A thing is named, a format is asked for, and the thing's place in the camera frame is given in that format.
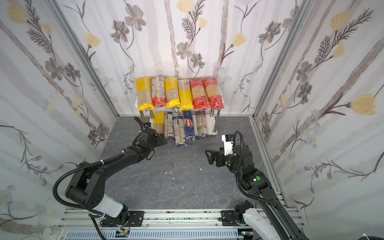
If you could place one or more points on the red spaghetti bag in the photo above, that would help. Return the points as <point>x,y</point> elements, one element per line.
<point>200,100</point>
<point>213,93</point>

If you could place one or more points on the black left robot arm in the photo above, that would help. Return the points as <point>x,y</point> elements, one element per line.
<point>84,187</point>

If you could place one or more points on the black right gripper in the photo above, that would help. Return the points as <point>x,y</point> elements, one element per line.
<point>218,157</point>

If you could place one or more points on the yellow pasta bag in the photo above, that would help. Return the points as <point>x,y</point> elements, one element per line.
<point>159,121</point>

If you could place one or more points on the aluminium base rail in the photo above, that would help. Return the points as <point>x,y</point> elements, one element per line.
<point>209,224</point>

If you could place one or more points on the white two-tier metal shelf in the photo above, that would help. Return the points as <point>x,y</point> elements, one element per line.
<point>212,117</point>

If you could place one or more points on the red slim spaghetti pack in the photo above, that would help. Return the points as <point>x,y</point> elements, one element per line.
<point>158,91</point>

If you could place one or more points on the short yellow Pastatime bag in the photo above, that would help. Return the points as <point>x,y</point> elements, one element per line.
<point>172,92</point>

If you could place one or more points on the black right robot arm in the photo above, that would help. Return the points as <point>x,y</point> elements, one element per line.
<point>253,184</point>

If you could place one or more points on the long yellow Pastatime bag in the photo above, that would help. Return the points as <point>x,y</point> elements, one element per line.
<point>144,94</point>

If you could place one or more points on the blue Barilla spaghetti pack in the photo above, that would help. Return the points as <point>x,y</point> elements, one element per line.
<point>189,125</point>

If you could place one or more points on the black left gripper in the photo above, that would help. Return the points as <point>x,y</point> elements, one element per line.
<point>156,135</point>

